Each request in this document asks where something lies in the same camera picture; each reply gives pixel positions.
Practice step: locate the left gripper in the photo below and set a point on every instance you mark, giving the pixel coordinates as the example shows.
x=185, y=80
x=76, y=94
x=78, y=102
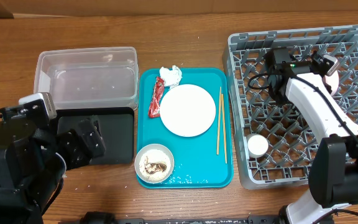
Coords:
x=79, y=155

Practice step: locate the pink bowl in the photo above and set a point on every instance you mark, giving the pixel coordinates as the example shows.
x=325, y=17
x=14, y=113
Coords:
x=331, y=83

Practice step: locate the wooden chopstick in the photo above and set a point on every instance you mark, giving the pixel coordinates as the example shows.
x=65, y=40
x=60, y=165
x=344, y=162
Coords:
x=219, y=122
x=224, y=128

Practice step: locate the grey bowl with food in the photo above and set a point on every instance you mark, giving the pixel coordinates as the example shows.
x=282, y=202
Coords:
x=154, y=163

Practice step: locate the white cup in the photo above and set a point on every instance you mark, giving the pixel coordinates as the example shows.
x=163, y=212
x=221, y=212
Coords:
x=257, y=145

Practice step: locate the red snack wrapper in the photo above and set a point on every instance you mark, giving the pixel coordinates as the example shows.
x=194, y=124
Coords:
x=154, y=108

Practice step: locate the large white plate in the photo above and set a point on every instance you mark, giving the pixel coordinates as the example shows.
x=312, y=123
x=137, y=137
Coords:
x=187, y=110

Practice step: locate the white tissue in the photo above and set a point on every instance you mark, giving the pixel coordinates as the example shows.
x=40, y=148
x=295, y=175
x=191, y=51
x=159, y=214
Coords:
x=171, y=77

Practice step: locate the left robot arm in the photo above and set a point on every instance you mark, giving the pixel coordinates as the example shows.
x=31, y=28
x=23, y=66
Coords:
x=33, y=160

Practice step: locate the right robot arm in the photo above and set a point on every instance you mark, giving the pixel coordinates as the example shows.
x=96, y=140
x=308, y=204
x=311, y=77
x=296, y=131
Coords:
x=309, y=85

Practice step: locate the grey dishwasher rack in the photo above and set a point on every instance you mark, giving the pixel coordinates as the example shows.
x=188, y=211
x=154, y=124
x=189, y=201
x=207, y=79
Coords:
x=292, y=145

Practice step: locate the black plastic tray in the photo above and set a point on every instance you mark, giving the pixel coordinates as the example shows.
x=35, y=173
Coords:
x=116, y=127

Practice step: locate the clear plastic bin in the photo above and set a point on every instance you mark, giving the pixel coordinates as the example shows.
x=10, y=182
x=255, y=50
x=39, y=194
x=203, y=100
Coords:
x=100, y=77

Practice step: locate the teal serving tray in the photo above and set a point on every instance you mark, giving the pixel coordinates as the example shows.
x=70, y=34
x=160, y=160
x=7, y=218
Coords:
x=196, y=162

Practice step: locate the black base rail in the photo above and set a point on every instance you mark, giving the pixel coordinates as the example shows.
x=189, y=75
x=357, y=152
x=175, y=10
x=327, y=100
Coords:
x=109, y=218

